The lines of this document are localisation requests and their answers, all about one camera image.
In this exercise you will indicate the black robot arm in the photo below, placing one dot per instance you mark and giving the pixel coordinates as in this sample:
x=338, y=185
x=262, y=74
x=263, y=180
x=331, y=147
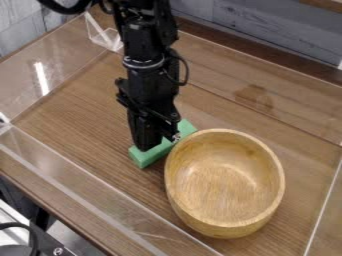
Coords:
x=146, y=26

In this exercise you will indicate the light wooden bowl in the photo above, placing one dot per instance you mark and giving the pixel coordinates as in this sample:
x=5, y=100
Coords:
x=225, y=183

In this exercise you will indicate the green rectangular block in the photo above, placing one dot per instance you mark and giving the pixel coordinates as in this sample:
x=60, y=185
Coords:
x=143, y=159

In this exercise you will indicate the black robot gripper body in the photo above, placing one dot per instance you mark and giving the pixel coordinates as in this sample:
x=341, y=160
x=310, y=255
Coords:
x=147, y=91

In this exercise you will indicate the clear acrylic corner bracket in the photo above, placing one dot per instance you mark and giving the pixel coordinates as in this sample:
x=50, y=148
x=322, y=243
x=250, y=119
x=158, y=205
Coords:
x=103, y=37

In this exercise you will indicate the clear acrylic tray wall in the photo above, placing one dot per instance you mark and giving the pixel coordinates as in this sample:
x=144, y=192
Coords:
x=64, y=141

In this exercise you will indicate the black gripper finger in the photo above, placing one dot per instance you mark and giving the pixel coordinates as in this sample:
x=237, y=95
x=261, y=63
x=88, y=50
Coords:
x=138, y=126
x=159, y=129

